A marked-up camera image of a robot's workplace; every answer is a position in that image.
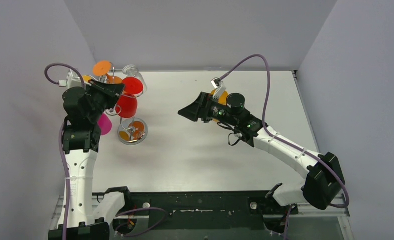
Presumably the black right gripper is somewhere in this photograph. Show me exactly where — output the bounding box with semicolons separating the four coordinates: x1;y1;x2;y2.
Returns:
180;91;239;127

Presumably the red wine glass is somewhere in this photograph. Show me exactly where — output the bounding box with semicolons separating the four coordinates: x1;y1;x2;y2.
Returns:
115;77;144;119

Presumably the yellow wine glass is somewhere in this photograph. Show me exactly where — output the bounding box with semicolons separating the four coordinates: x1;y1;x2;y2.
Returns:
210;88;229;123
82;75;92;83

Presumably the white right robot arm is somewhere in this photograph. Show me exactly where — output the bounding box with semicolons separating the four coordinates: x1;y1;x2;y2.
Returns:
178;92;345;215

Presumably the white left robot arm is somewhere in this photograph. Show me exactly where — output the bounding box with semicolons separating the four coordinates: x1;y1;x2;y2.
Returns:
48;80;133;240

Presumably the orange wine glass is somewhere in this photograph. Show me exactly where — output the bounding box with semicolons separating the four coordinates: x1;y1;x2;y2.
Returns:
92;60;122;84

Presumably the clear wine glass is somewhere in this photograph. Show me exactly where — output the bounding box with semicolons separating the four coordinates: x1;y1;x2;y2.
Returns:
122;64;147;98

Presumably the pink wine glass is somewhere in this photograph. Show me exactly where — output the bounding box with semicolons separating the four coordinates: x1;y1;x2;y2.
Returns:
97;113;112;136

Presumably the chrome wine glass rack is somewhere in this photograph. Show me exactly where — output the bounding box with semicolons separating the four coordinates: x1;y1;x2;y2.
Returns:
105;76;148;146

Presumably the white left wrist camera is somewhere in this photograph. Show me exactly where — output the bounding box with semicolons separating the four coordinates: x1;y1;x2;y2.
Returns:
58;70;85;89

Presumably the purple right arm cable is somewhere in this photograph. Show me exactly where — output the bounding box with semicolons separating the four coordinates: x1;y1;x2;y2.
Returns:
218;54;350;240

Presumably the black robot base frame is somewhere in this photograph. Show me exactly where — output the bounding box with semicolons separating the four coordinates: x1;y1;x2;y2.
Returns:
92;187;299;235

